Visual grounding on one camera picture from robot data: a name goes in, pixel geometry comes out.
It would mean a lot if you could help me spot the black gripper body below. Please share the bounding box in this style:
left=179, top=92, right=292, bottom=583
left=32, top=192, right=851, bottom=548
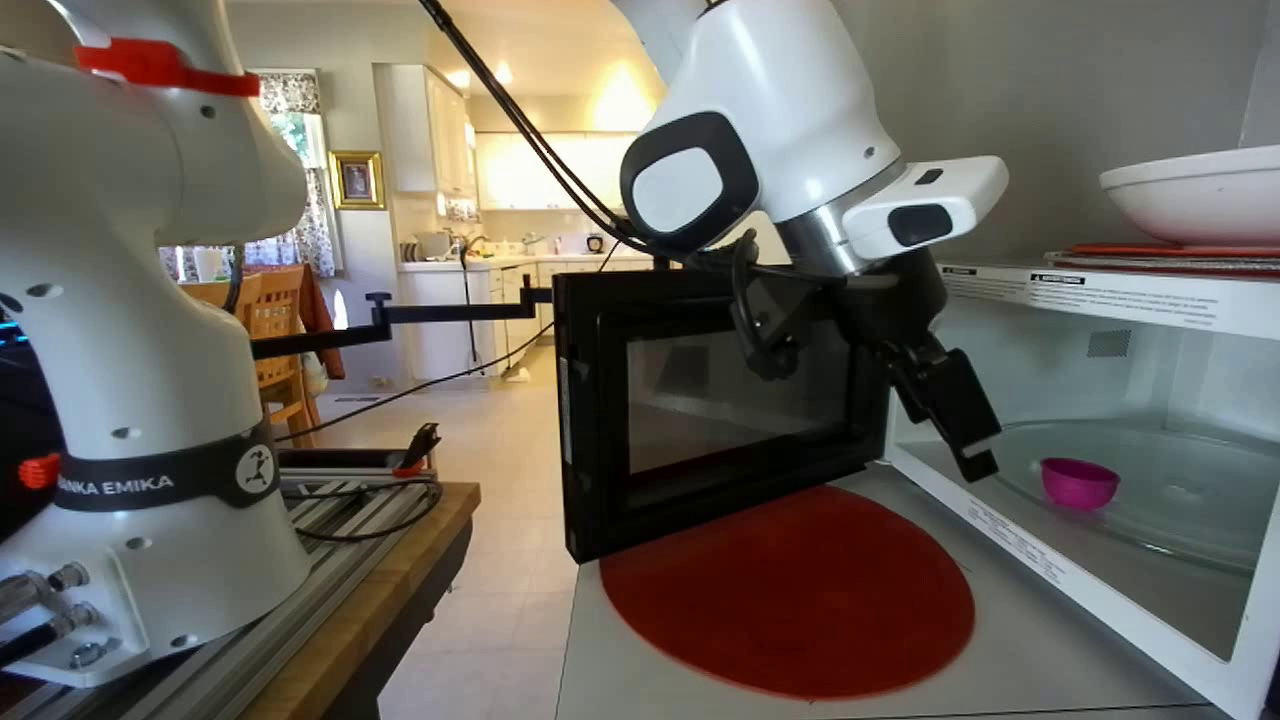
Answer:
left=829, top=246, right=966, bottom=405

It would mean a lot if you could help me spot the glass microwave turntable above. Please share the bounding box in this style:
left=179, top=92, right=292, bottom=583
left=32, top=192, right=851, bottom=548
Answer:
left=991, top=421, right=1280, bottom=578

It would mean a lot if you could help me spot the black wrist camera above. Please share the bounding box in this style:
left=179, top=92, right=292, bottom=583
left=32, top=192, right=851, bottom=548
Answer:
left=723, top=241, right=813, bottom=384

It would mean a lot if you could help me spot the gold framed picture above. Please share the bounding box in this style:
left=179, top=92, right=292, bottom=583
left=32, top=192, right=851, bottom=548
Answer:
left=326, top=148, right=387, bottom=215

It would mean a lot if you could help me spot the stack of red plates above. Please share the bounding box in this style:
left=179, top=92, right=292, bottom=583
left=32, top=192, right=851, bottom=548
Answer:
left=1042, top=234, right=1280, bottom=281

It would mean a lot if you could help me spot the black camera clamp arm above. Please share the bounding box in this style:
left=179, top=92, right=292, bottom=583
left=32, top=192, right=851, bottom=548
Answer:
left=249, top=272, right=560, bottom=363

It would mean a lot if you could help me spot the wooden chair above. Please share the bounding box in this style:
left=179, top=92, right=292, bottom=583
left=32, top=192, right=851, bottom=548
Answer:
left=176, top=260, right=332, bottom=448

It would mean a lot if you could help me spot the black steel microwave door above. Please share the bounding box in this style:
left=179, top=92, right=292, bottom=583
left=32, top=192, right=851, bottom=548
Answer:
left=552, top=260, right=895, bottom=568

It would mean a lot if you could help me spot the small pink bowl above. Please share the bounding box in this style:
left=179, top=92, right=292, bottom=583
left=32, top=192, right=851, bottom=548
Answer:
left=1034, top=450, right=1123, bottom=521

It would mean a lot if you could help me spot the round red placemat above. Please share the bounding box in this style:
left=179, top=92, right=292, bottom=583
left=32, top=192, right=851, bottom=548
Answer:
left=595, top=479, right=979, bottom=705

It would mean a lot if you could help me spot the red black clip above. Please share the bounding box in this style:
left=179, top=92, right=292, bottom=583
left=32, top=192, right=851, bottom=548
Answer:
left=396, top=421, right=447, bottom=483

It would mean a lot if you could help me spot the large white bowl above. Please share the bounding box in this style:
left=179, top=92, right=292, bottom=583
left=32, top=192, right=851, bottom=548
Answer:
left=1094, top=139, right=1280, bottom=246

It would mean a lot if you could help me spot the white microwave body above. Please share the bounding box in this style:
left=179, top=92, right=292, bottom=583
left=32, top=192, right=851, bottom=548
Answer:
left=884, top=260, right=1280, bottom=720

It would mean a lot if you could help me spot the white kitchen cabinet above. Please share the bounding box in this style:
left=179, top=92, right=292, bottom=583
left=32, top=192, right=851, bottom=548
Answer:
left=368, top=60, right=481, bottom=205

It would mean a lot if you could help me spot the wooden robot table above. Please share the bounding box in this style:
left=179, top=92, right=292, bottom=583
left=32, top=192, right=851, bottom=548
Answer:
left=234, top=479, right=483, bottom=720

